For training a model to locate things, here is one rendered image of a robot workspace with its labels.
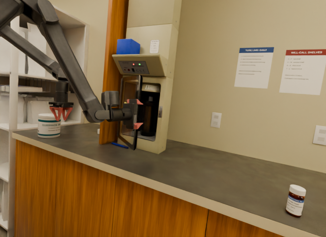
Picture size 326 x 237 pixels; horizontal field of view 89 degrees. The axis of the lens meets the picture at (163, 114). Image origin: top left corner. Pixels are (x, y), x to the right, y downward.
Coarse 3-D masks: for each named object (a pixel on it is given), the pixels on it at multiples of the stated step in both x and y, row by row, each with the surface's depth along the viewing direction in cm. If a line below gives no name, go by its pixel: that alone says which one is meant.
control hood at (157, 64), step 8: (112, 56) 100; (120, 56) 97; (128, 56) 95; (136, 56) 93; (144, 56) 91; (152, 56) 89; (160, 56) 87; (152, 64) 92; (160, 64) 90; (120, 72) 107; (152, 72) 97; (160, 72) 95
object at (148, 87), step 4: (144, 84) 109; (148, 84) 107; (152, 84) 106; (156, 84) 107; (144, 88) 107; (148, 88) 105; (152, 88) 105; (156, 88) 106; (160, 88) 108; (152, 92) 122; (156, 92) 121
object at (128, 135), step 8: (128, 80) 99; (136, 80) 88; (128, 88) 99; (136, 88) 88; (128, 96) 98; (136, 96) 87; (136, 120) 86; (120, 128) 108; (120, 136) 108; (128, 136) 96; (128, 144) 95
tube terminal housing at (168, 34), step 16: (128, 32) 108; (144, 32) 103; (160, 32) 98; (176, 32) 102; (144, 48) 103; (160, 48) 99; (176, 48) 105; (144, 80) 104; (160, 80) 100; (160, 96) 100; (160, 128) 101; (144, 144) 106; (160, 144) 103
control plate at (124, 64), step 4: (120, 64) 102; (124, 64) 101; (128, 64) 99; (132, 64) 98; (136, 64) 97; (140, 64) 96; (144, 64) 95; (124, 68) 103; (128, 68) 102; (136, 68) 99; (140, 68) 98; (144, 68) 97; (124, 72) 106; (128, 72) 105; (132, 72) 103; (136, 72) 102; (140, 72) 101; (144, 72) 99; (148, 72) 98
